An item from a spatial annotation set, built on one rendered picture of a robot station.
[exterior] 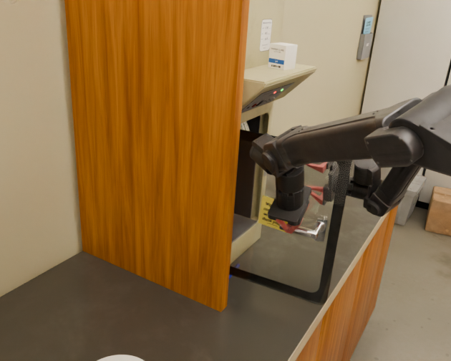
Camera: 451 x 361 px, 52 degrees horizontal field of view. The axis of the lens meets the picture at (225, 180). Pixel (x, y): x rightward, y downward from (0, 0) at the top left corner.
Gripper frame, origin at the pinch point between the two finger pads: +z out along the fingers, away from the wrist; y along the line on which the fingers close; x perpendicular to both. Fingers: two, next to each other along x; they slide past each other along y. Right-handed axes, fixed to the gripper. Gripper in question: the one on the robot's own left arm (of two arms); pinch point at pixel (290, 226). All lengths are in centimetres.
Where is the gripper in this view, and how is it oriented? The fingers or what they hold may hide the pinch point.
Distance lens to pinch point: 105.2
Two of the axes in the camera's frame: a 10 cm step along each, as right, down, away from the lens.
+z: 1.1, 6.8, 7.3
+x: 9.0, 2.4, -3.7
